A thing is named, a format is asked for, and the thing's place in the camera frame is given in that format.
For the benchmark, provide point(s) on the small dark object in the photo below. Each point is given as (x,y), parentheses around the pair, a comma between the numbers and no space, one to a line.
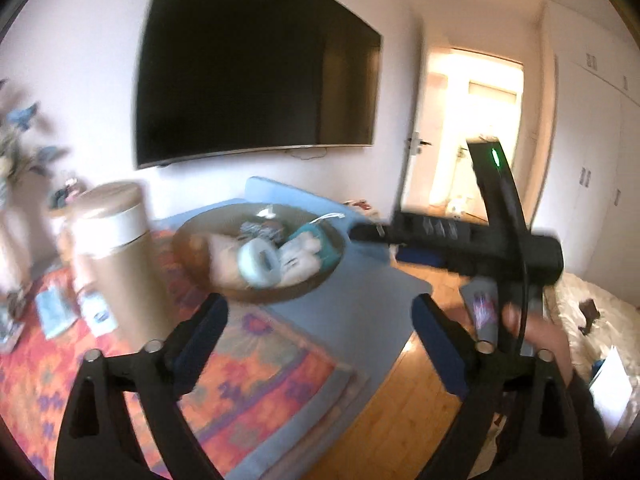
(590,315)

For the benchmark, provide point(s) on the person's right hand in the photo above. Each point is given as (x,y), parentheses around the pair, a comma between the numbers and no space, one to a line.
(545,340)

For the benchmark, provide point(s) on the wooden bowl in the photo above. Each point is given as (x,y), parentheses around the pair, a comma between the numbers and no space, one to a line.
(192,250)

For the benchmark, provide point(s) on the woven pen holder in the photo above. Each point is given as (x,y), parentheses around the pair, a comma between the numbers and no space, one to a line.
(67,195)

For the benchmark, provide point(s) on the white fluffy plush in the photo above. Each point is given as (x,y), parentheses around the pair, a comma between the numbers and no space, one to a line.
(300,260)

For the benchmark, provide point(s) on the black wall television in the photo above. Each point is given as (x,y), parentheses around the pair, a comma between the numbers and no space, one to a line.
(250,60)

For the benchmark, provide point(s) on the white blue packet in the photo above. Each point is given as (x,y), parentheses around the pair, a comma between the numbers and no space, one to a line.
(97,315)

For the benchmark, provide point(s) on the white door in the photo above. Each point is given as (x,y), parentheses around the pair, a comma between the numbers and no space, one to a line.
(425,110)

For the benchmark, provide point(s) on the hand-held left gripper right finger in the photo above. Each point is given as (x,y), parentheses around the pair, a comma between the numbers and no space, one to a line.
(440,345)

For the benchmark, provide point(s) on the white wardrobe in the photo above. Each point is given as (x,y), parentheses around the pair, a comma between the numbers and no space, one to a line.
(590,135)

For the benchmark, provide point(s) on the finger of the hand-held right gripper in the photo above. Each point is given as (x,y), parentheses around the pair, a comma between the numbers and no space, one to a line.
(372,233)
(420,256)

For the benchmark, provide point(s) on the white ribbed vase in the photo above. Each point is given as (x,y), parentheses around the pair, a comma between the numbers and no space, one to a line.
(7,240)

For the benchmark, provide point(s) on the bed with cream cover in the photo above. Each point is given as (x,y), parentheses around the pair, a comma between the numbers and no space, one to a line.
(575,300)

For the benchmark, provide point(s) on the beige cylindrical container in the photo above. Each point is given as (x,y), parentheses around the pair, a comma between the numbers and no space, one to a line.
(120,280)

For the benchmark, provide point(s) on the floral quilted blanket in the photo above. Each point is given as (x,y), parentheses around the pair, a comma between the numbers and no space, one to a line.
(250,360)

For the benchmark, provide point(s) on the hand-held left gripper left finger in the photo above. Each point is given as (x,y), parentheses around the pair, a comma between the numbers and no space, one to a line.
(205,340)

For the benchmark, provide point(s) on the teal blue packet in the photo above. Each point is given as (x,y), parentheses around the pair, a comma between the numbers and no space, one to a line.
(52,310)

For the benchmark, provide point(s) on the dark printed pouch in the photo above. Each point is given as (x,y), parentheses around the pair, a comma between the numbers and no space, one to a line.
(260,230)

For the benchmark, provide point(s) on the white paper sheet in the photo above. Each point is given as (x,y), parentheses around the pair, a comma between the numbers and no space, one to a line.
(612,390)

